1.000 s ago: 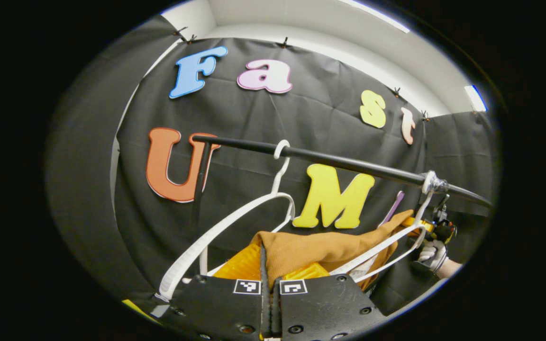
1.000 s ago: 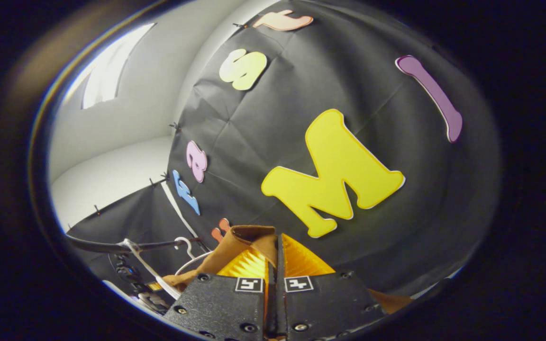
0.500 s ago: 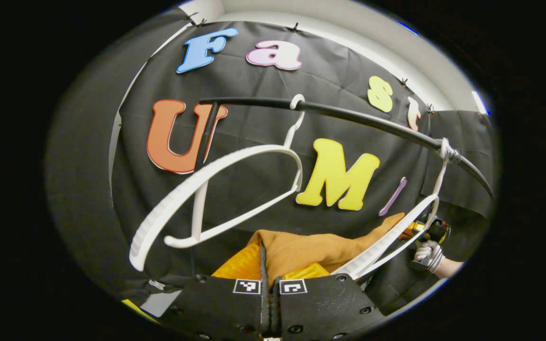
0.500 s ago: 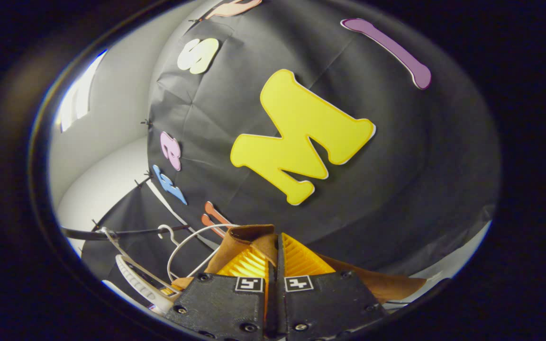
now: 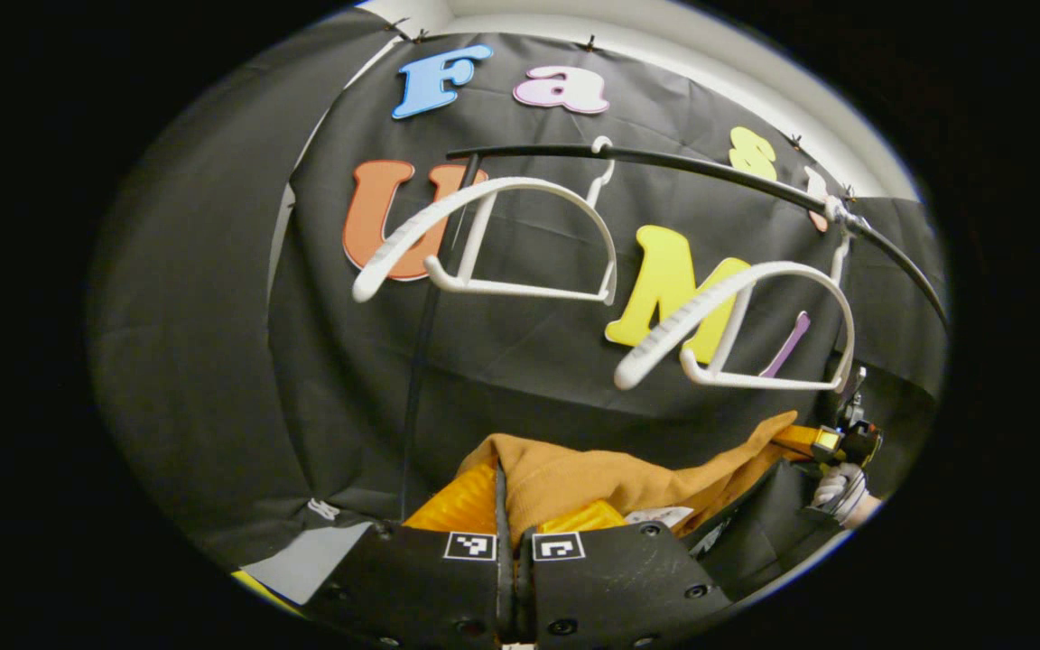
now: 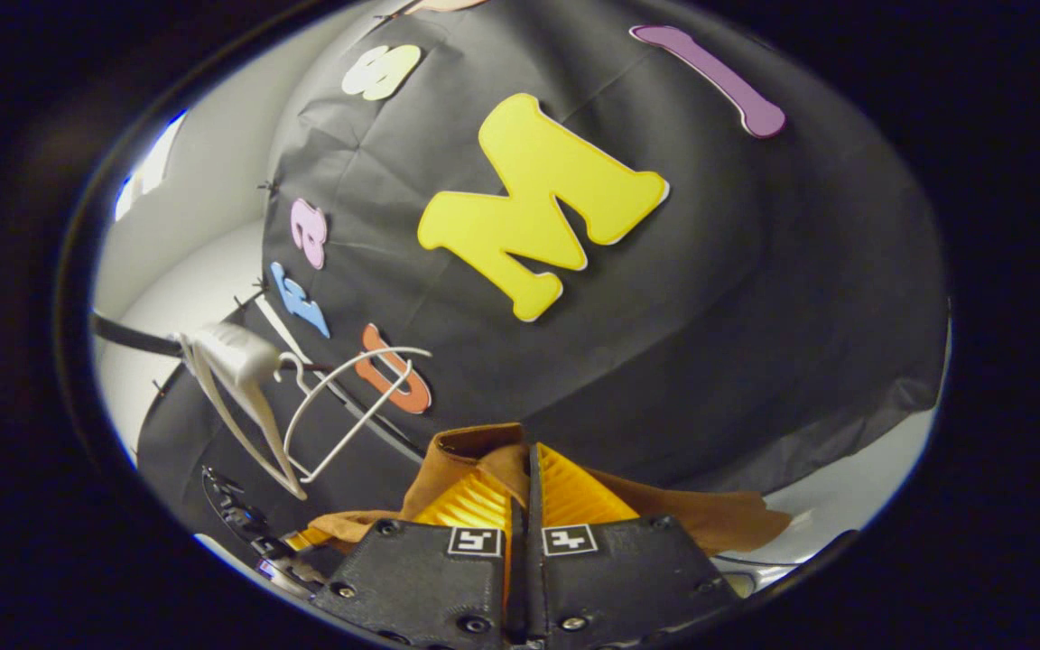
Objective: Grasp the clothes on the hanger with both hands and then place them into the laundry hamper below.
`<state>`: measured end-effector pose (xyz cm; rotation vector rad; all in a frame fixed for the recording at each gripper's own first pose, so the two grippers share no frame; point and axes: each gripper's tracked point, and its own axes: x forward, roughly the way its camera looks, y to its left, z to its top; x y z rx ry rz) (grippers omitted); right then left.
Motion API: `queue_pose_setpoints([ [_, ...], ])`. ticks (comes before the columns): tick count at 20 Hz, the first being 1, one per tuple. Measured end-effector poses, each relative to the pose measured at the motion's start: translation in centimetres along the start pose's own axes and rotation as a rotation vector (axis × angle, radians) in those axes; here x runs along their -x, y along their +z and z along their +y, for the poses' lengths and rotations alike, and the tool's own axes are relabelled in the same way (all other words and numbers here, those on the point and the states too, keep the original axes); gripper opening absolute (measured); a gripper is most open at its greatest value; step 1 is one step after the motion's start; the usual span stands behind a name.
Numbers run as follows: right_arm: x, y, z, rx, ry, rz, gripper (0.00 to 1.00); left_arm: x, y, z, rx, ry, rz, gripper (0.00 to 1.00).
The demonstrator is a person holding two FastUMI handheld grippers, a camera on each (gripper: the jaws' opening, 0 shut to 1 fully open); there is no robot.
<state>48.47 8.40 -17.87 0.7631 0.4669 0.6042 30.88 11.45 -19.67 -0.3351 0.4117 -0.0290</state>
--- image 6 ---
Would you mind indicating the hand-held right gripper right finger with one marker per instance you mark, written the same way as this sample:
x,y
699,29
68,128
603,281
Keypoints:
x,y
619,578

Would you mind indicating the ceiling light panel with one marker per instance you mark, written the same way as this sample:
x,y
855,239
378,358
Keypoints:
x,y
152,167

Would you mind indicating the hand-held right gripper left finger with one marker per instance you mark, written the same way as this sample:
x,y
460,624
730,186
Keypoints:
x,y
421,587

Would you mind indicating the black clothes rack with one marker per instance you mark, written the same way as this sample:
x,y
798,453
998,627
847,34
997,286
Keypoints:
x,y
132,336

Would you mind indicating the black backdrop cloth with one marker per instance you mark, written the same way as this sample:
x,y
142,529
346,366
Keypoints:
x,y
710,316

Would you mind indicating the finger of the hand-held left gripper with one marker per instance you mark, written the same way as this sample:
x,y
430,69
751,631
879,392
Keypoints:
x,y
308,540

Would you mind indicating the brown jacket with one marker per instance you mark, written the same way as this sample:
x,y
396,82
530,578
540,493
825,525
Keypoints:
x,y
466,447

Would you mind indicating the thick white plastic hanger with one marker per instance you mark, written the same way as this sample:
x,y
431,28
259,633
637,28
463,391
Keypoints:
x,y
236,352

